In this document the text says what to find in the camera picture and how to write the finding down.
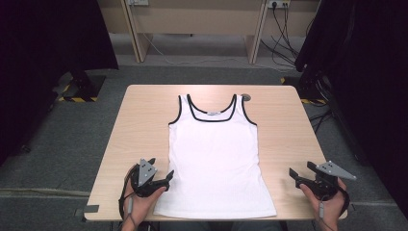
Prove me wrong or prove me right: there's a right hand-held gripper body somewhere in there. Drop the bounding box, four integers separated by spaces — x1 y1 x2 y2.
294 160 358 202

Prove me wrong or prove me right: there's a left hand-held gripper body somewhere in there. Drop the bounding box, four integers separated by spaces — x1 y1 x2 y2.
130 158 170 198

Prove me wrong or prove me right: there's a white tank top black trim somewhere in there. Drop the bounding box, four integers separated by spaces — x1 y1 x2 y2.
153 93 277 220

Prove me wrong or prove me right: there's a person's left hand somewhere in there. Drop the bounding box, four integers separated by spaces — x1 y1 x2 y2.
122 165 168 226

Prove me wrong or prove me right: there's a person's right hand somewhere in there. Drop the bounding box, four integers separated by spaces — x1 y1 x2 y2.
299 178 348 226

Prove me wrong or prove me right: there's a black stand base hazard tape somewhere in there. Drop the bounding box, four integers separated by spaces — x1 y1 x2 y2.
52 70 107 103
280 75 329 106

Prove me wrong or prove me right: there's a black curtain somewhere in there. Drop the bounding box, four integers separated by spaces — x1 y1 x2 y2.
0 0 119 167
293 0 408 219

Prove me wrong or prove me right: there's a grey left gripper strap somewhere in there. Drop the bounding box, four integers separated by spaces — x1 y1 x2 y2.
125 195 138 231

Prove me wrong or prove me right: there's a grey gripper strap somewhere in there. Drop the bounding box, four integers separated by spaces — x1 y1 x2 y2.
317 195 335 231
125 195 138 231

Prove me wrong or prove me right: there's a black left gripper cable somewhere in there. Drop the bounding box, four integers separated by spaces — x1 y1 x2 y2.
117 167 136 227

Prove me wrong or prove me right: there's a grey right gripper strap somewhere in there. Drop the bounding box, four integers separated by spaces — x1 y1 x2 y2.
317 195 335 231

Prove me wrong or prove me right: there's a white floor cable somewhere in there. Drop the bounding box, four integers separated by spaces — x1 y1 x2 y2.
140 32 290 70

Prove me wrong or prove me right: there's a bundle of black floor cables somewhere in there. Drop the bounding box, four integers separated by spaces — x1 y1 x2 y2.
259 6 314 69

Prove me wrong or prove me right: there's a white wall socket with plugs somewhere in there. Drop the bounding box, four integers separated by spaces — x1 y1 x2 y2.
268 0 292 10

